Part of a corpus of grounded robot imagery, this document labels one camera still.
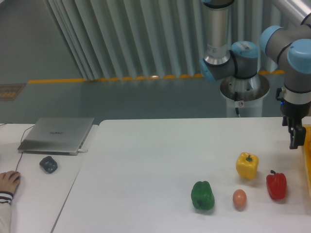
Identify striped sleeve forearm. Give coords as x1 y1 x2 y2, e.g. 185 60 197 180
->
0 191 13 233

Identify silver laptop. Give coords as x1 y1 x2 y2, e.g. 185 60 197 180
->
18 117 94 155

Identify black laptop cable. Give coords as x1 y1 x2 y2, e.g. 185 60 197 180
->
0 122 36 145

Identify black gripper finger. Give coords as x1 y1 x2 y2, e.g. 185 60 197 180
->
289 124 306 150

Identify green bell pepper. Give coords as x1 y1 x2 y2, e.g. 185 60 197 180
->
190 181 215 211

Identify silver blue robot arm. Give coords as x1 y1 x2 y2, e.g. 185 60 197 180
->
199 0 311 149

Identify red bell pepper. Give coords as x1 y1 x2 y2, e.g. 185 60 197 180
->
266 170 287 200

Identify brown egg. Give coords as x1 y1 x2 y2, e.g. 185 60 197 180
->
233 189 247 209

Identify yellow basket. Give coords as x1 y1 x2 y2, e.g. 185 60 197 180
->
303 124 311 172

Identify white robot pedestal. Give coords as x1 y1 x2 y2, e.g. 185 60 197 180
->
220 74 270 117

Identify black small device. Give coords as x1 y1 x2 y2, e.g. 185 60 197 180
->
39 156 58 174

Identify yellow bell pepper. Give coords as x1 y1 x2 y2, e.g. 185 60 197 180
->
236 152 259 180

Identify person's hand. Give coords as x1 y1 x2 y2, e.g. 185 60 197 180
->
0 171 20 194

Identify black pedestal cable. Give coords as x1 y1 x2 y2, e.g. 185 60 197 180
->
233 91 242 118

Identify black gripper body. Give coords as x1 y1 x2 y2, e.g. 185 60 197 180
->
276 87 311 126

